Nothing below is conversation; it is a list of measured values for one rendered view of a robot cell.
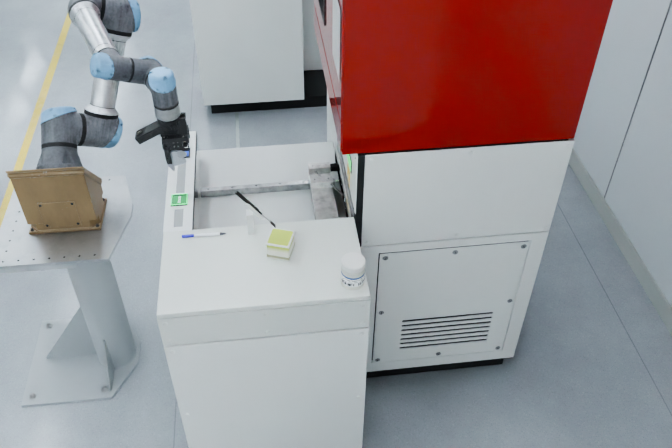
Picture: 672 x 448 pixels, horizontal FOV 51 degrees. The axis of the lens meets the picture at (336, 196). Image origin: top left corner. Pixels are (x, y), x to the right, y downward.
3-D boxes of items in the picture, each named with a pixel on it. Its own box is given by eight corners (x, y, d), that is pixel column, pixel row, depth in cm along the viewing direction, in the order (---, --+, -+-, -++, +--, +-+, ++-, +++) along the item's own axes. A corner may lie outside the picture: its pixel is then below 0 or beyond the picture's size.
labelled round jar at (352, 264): (362, 272, 215) (363, 250, 209) (366, 289, 210) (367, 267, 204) (339, 274, 215) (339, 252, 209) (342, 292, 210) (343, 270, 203)
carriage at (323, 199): (329, 172, 270) (329, 166, 268) (341, 239, 242) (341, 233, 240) (308, 173, 269) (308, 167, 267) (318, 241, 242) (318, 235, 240)
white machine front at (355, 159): (332, 113, 305) (332, 28, 279) (360, 247, 244) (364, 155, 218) (325, 113, 305) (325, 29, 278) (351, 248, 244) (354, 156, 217)
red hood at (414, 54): (499, 19, 285) (526, -138, 246) (574, 139, 224) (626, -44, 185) (313, 29, 277) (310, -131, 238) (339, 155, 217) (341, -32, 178)
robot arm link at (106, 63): (61, -25, 231) (102, 54, 201) (95, -18, 238) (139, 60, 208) (53, 7, 236) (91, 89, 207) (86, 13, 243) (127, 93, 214)
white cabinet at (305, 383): (331, 277, 344) (332, 142, 290) (361, 463, 272) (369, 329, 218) (198, 288, 338) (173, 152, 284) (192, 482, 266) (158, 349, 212)
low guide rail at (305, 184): (334, 184, 269) (334, 177, 267) (334, 187, 268) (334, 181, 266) (201, 194, 264) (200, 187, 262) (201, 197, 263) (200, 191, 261)
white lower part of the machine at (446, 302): (462, 236, 366) (485, 103, 312) (511, 369, 304) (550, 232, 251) (326, 248, 359) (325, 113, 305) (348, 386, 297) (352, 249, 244)
